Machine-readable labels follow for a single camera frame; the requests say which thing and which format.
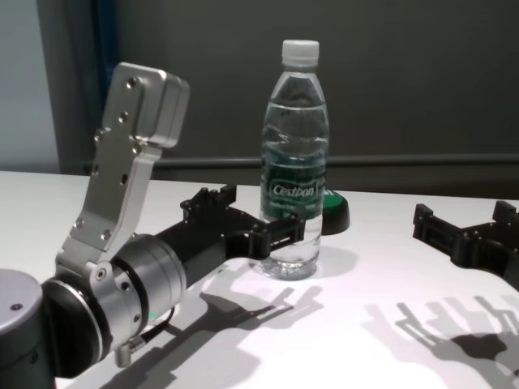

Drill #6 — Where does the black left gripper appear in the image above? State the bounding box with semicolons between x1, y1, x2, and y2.
156;184;306;276

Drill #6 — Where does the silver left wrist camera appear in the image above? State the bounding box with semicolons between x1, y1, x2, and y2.
55;62;191;284

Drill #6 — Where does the grey horizontal rail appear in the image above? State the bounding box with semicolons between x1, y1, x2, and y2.
84;156;519;173

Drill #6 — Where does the green YES push button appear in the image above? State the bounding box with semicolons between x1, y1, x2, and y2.
321;189;352;236

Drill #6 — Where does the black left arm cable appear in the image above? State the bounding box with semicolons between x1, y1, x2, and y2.
115;306;179;368

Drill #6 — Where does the blue vertical post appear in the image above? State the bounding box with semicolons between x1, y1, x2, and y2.
91;0;131;179

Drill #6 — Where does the clear green-label water bottle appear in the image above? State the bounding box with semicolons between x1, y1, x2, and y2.
259;39;331;280

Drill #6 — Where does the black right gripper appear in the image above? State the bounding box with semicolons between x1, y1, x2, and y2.
412;200;519;291

